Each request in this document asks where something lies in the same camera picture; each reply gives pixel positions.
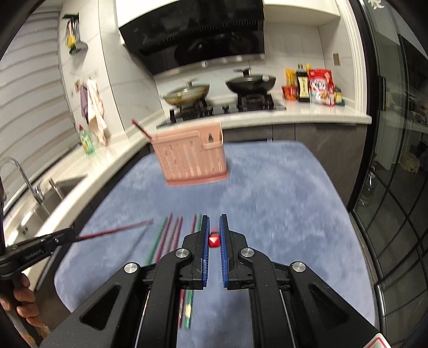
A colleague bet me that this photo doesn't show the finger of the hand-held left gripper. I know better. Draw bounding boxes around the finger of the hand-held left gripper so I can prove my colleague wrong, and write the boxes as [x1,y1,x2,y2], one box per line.
[46,228,76,253]

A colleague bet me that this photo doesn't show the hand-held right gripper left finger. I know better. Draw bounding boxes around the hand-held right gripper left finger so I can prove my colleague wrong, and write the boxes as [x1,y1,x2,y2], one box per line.
[40,214,210,348]

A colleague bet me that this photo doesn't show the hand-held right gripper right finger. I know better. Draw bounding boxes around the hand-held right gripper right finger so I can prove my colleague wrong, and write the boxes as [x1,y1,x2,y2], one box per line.
[219,213,385,348]

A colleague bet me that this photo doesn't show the pink plastic utensil holder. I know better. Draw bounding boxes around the pink plastic utensil holder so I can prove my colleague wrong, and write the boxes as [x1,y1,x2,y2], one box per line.
[150,121,231,187]

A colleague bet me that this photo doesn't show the hanging kitchen utensils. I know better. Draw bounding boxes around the hanging kitchen utensils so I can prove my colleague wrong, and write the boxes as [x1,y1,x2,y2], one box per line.
[62,13,88,55]

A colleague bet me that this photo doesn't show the person's left hand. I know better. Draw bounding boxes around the person's left hand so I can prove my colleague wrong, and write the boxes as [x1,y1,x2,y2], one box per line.
[0,274,37,319]

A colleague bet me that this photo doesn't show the chrome kitchen faucet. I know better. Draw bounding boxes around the chrome kitchen faucet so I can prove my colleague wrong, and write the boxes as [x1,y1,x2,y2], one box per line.
[0,157,46,207]

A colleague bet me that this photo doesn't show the blue fluffy mat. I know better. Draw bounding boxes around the blue fluffy mat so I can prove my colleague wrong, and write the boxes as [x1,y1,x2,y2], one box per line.
[53,141,376,348]

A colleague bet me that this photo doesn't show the green dish soap bottle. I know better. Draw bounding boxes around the green dish soap bottle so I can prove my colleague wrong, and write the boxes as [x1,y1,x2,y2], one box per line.
[78,124,95,155]

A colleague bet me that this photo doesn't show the grey base cabinet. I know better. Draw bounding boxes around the grey base cabinet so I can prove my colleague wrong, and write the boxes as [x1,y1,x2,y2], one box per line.
[221,122,369,209]

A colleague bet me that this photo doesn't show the grey window blinds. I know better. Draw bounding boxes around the grey window blinds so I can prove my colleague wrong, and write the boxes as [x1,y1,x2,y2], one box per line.
[0,20,85,201]

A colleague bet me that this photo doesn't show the white pink hanging towel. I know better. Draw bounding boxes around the white pink hanging towel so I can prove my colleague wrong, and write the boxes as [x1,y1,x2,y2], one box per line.
[86,78,108,146]

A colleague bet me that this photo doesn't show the black gas stove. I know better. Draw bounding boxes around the black gas stove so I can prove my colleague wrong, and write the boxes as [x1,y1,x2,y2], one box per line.
[169,92,287,123]

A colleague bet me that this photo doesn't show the purple hanging cloth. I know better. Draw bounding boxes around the purple hanging cloth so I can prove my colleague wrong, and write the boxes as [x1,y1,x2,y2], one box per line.
[79,84,89,120]

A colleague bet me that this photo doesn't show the steel wok with lid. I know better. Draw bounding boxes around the steel wok with lid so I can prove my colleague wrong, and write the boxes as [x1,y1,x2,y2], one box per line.
[161,78,211,108]

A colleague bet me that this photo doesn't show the black wok with lid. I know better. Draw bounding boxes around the black wok with lid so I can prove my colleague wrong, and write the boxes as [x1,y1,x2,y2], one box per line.
[225,67,278,95]

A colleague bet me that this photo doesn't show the dark soy sauce bottle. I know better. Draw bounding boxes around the dark soy sauce bottle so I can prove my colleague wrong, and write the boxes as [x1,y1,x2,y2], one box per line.
[296,63,312,103]

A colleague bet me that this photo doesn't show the red printed snack bag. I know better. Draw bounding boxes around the red printed snack bag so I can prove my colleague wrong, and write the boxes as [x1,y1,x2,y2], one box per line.
[308,69,336,106]

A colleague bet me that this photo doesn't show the black framed glass door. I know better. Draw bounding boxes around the black framed glass door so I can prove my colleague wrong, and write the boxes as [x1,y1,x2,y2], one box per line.
[348,0,428,348]

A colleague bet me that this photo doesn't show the black range hood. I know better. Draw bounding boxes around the black range hood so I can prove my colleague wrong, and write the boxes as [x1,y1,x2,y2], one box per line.
[119,0,266,76]

